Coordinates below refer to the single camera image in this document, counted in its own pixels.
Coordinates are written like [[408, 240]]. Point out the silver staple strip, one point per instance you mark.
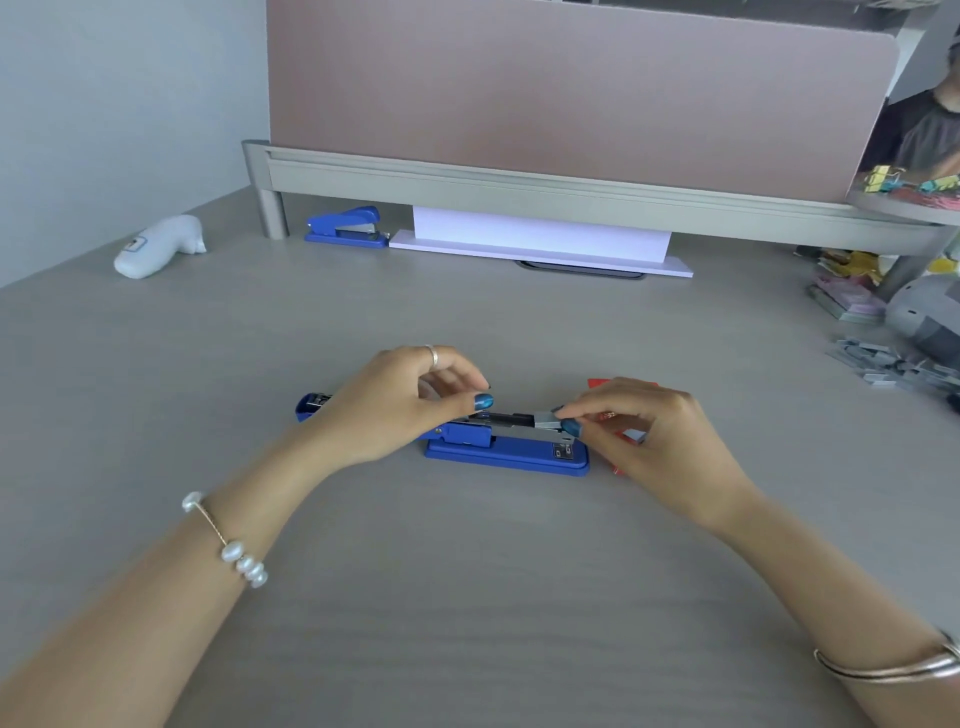
[[547, 420]]

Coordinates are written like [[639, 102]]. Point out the grey round headset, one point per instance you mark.
[[930, 315]]

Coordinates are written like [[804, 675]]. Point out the grey partition frame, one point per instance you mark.
[[525, 195]]

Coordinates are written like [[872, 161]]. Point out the pink desk partition screen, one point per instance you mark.
[[570, 90]]

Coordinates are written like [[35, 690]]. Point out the person's right thumb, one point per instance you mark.
[[600, 436]]

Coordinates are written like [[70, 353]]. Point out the person's left thumb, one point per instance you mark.
[[461, 407]]

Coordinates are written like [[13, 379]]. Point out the silver bangle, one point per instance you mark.
[[900, 669]]

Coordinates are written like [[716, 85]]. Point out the white handheld device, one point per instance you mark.
[[157, 247]]

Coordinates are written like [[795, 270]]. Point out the person's right hand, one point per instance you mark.
[[667, 457]]

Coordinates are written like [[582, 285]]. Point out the white paper stack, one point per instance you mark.
[[540, 236]]

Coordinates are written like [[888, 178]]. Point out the blue stapler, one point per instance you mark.
[[346, 225], [517, 454]]

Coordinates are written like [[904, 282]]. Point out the person's left hand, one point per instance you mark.
[[382, 412]]

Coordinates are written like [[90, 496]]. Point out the person's right forearm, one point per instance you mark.
[[840, 600]]

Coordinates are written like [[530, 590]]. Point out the pile of silver staple strips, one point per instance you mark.
[[892, 366]]

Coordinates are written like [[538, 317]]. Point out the pile of red clips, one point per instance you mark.
[[930, 199]]

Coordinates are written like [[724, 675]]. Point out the red staple box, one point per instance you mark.
[[619, 437]]

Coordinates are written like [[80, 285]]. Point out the stack of coloured paper notes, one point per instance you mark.
[[847, 296]]

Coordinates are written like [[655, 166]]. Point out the person's left forearm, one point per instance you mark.
[[157, 600]]

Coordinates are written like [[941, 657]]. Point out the closed blue stapler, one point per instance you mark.
[[346, 225]]

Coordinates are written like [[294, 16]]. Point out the yellow toy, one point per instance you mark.
[[943, 264]]

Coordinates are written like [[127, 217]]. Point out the green binder clip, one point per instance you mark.
[[941, 184]]

